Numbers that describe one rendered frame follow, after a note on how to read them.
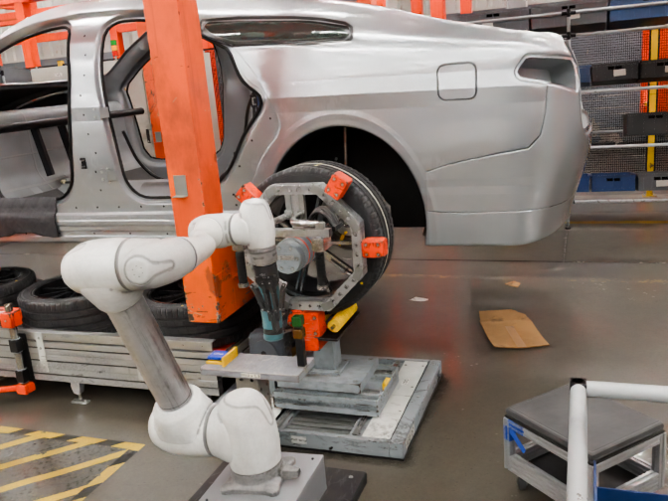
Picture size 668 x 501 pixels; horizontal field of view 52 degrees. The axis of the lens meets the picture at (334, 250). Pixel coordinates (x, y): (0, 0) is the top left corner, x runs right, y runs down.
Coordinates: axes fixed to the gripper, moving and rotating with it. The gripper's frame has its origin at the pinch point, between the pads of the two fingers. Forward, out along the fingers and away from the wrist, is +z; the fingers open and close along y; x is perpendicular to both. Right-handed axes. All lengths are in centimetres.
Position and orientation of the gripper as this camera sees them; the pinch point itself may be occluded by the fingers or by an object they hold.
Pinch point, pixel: (274, 320)
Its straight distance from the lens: 227.4
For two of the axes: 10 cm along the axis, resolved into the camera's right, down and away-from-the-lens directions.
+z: 1.4, 9.5, 2.7
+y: 9.6, -0.6, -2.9
